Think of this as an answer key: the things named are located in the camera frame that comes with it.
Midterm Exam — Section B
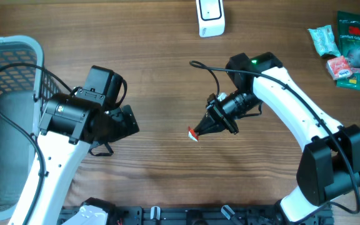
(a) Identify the pale green small packet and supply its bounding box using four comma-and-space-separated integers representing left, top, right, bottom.
308, 25, 341, 58

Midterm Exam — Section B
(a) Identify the black camera cable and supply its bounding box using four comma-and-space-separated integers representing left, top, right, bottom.
189, 60, 360, 219
0, 62, 74, 225

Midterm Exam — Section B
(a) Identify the grey plastic shopping basket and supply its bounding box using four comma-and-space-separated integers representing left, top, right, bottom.
0, 36, 60, 221

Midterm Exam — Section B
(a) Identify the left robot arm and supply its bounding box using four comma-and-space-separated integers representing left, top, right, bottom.
9, 66, 139, 224

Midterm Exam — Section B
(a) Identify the black right camera cable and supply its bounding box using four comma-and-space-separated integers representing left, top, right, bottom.
189, 60, 360, 219

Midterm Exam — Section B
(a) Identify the green 3M gloves packet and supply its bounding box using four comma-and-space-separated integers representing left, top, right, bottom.
336, 11, 360, 91

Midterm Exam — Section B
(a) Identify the red small packet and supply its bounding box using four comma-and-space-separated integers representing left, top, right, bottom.
188, 126, 199, 142

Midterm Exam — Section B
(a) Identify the white barcode scanner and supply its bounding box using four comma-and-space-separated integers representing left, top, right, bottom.
196, 0, 226, 38

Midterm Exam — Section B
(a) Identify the red white small carton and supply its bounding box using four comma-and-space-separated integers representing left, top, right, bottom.
326, 56, 353, 81

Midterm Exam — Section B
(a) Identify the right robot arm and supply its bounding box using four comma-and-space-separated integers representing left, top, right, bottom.
188, 52, 360, 224

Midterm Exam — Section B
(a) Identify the black left camera cable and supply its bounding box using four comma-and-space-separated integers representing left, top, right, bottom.
0, 62, 74, 225

